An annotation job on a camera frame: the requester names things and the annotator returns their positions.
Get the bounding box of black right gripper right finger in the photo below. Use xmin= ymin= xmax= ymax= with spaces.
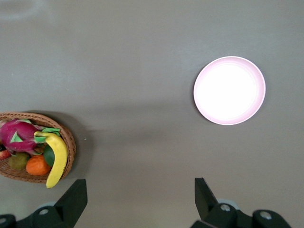
xmin=190 ymin=177 xmax=255 ymax=228

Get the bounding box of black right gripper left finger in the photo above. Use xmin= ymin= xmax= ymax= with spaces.
xmin=16 ymin=179 xmax=88 ymax=228

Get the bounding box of yellow banana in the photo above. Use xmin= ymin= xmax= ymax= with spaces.
xmin=34 ymin=132 xmax=69 ymax=189

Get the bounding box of orange tangerine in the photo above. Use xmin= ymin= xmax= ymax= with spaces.
xmin=26 ymin=154 xmax=52 ymax=176

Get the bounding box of dark green round fruit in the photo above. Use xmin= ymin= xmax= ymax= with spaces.
xmin=43 ymin=144 xmax=56 ymax=167

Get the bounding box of brown wicker basket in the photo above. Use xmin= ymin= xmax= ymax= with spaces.
xmin=0 ymin=111 xmax=77 ymax=184

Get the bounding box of yellow-green round fruit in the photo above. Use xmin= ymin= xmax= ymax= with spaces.
xmin=8 ymin=152 xmax=31 ymax=170

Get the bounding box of magenta dragon fruit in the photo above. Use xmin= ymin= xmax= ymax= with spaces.
xmin=0 ymin=118 xmax=61 ymax=156

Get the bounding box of pink round plate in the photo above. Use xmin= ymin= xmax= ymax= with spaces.
xmin=193 ymin=56 xmax=266 ymax=126

